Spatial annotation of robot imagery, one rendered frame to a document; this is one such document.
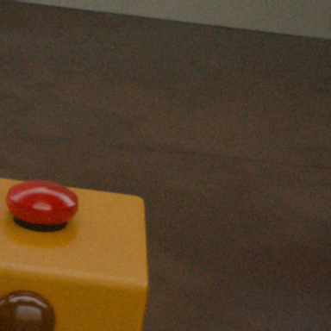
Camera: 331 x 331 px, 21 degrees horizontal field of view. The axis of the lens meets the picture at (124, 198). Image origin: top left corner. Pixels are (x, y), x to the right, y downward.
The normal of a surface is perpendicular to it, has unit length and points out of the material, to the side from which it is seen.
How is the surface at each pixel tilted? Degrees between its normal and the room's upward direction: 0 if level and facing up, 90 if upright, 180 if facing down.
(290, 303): 0
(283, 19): 90
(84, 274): 23
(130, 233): 0
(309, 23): 90
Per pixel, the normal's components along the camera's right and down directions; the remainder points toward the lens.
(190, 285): 0.14, -0.92
